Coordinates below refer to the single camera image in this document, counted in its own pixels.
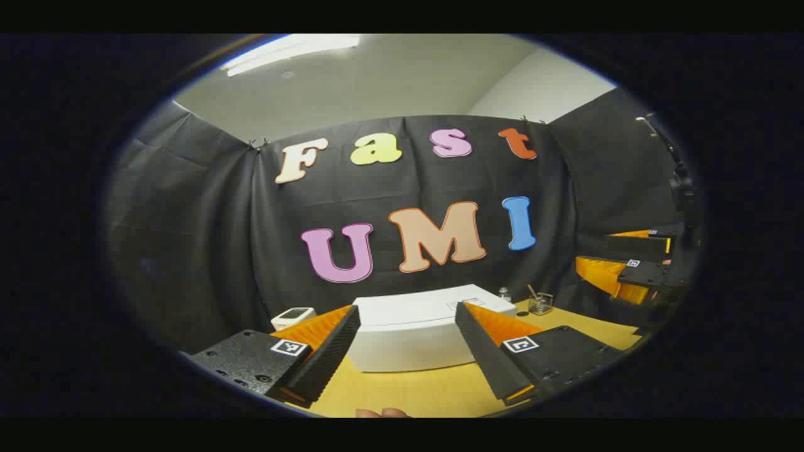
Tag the wooden stick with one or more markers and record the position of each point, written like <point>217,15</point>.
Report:
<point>532,292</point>

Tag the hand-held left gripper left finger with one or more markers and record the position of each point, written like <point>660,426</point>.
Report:
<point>326,358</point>

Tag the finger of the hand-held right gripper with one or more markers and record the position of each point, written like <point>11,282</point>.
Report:
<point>634,248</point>
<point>647,275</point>

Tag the clear glass cup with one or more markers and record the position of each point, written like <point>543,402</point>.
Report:
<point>541,306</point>

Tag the white toaster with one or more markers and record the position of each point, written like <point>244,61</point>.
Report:
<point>292,316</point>

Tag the white microwave oven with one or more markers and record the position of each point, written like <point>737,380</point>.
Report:
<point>408,326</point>

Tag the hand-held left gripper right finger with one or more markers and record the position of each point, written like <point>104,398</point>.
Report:
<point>487,355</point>

